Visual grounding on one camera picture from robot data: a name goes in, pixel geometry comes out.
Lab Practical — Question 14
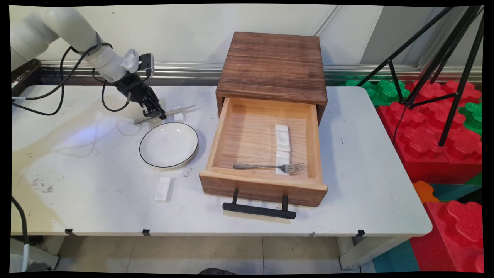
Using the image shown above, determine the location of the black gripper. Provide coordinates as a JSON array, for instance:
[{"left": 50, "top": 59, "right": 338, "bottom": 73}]
[{"left": 115, "top": 73, "right": 167, "bottom": 120}]

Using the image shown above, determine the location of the silver serrated table knife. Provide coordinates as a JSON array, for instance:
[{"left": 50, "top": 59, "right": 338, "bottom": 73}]
[{"left": 133, "top": 105, "right": 196, "bottom": 125}]

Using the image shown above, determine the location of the white plate with dark rim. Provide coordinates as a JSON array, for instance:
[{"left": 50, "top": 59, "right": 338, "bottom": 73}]
[{"left": 139, "top": 122, "right": 200, "bottom": 169}]

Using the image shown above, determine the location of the light wooden drawer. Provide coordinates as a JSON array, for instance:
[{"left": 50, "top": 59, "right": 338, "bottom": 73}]
[{"left": 199, "top": 97, "right": 328, "bottom": 207}]

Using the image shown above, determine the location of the silver metal fork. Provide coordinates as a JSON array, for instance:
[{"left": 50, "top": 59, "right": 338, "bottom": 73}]
[{"left": 233, "top": 162, "right": 305, "bottom": 174}]

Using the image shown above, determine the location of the dark wooden cabinet box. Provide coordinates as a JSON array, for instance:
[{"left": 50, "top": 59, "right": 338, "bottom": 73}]
[{"left": 215, "top": 32, "right": 328, "bottom": 126}]

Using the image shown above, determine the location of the black mesh chair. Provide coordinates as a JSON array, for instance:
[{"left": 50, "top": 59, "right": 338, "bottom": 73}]
[{"left": 11, "top": 58, "right": 42, "bottom": 97}]

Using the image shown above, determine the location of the white table leg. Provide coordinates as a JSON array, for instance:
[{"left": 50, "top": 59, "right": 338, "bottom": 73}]
[
  {"left": 338, "top": 235, "right": 406, "bottom": 270},
  {"left": 11, "top": 235, "right": 66, "bottom": 271}
]

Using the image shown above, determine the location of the green foam block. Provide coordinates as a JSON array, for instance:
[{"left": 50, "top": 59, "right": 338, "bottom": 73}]
[
  {"left": 340, "top": 79, "right": 410, "bottom": 107},
  {"left": 458, "top": 102, "right": 483, "bottom": 136}
]

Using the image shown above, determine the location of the red foam block stack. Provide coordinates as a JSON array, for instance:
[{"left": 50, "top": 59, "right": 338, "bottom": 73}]
[{"left": 376, "top": 80, "right": 483, "bottom": 184}]

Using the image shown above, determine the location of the orange foam piece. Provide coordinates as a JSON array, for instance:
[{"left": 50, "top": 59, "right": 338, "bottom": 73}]
[{"left": 412, "top": 180, "right": 440, "bottom": 203}]

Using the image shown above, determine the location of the teal foam mat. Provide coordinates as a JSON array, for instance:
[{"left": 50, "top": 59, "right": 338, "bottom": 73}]
[{"left": 372, "top": 239, "right": 420, "bottom": 273}]

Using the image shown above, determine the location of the black robot wrist cable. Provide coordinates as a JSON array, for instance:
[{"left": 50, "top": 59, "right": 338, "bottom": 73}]
[{"left": 92, "top": 68, "right": 151, "bottom": 113}]

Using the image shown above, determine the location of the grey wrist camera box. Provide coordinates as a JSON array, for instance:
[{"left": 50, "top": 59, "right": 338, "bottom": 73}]
[{"left": 137, "top": 53, "right": 155, "bottom": 78}]

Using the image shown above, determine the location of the aluminium wall rail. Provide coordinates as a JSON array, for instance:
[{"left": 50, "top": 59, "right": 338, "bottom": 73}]
[{"left": 39, "top": 61, "right": 483, "bottom": 86}]

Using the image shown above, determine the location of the thick black hanging cable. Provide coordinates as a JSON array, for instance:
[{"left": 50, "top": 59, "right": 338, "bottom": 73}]
[{"left": 11, "top": 43, "right": 113, "bottom": 116}]

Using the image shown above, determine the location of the black metal drawer handle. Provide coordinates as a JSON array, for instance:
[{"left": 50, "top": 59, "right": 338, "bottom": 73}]
[{"left": 222, "top": 189, "right": 297, "bottom": 220}]

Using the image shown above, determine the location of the black camera tripod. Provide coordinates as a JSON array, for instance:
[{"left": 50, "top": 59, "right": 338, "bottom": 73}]
[{"left": 355, "top": 5, "right": 485, "bottom": 147}]

